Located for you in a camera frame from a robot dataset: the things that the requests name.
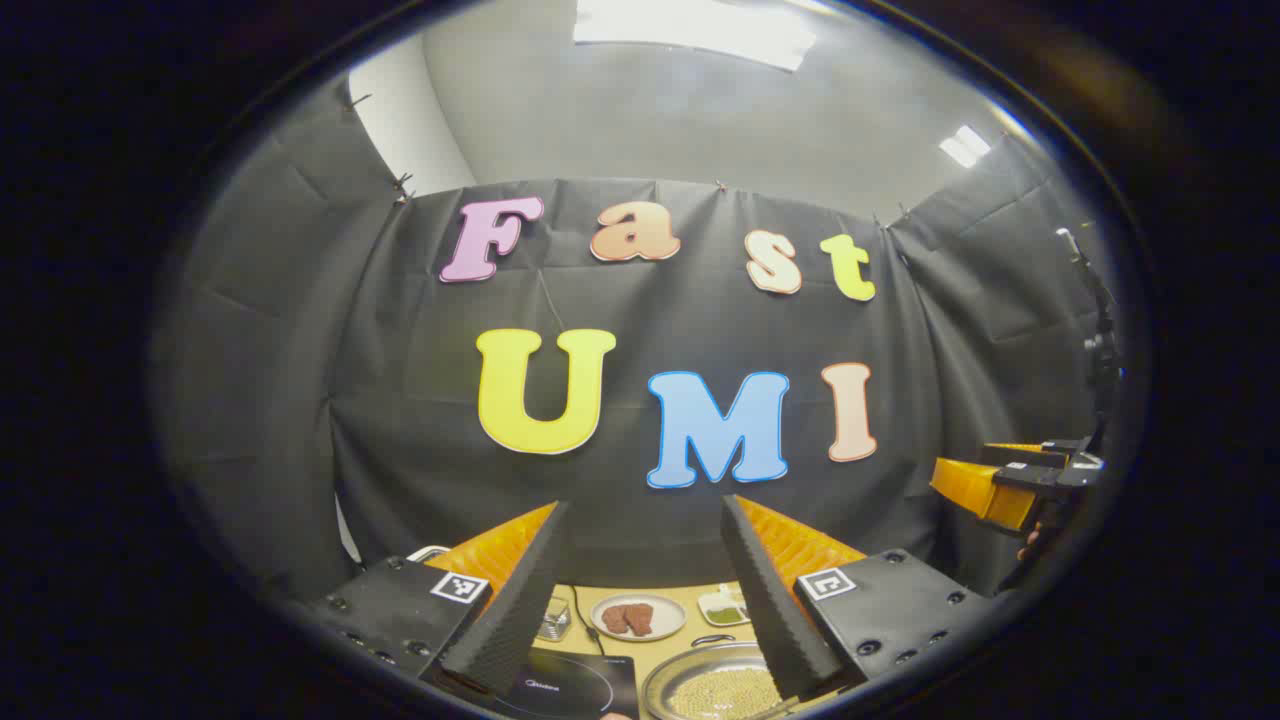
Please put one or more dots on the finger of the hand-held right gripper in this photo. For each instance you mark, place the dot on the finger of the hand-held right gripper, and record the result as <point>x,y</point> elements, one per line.
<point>1030,455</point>
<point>985,490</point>

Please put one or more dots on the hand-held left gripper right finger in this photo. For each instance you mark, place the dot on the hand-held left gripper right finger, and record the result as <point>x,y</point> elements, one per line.
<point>770,600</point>

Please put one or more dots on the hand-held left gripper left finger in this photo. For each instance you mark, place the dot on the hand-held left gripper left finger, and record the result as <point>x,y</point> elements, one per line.
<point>520,600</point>

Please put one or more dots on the black induction cooktop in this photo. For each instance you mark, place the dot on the black induction cooktop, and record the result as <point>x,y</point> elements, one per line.
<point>570,685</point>

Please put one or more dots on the stainless steel pot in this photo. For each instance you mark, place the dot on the stainless steel pot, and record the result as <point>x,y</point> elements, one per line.
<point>665,680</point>

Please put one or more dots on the white divided dish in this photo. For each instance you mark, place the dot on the white divided dish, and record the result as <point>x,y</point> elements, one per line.
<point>722,608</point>

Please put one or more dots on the brown meat piece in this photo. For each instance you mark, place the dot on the brown meat piece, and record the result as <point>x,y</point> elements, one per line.
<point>640,618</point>
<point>614,618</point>

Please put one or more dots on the white toaster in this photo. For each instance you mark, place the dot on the white toaster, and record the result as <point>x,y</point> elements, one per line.
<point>428,551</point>

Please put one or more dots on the pile of soybeans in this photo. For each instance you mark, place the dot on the pile of soybeans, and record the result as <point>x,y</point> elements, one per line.
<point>725,695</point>

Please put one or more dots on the white round plate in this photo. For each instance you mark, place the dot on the white round plate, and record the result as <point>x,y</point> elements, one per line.
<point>665,628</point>

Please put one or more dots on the ceiling light panel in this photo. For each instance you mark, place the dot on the ceiling light panel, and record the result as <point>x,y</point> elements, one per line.
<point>964,146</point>
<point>690,25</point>

